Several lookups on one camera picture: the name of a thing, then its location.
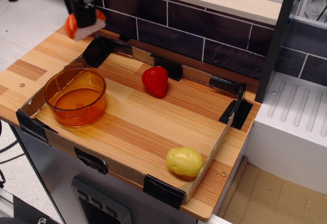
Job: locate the white toy sink drainboard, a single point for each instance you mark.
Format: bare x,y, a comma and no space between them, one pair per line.
288,137

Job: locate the orange salmon sushi toy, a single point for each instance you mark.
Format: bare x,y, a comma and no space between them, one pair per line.
76,33

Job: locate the orange transparent plastic pot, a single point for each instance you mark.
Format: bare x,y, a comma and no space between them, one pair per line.
76,97

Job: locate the red toy strawberry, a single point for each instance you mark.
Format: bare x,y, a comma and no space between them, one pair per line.
155,80

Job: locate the yellow toy potato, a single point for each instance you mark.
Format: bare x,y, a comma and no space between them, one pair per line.
184,161

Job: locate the dark grey vertical post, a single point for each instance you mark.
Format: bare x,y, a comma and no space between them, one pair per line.
269,69

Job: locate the cardboard fence with black tape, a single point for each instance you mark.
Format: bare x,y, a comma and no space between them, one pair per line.
137,128

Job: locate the grey oven control panel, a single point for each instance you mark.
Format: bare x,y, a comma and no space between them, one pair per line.
98,207

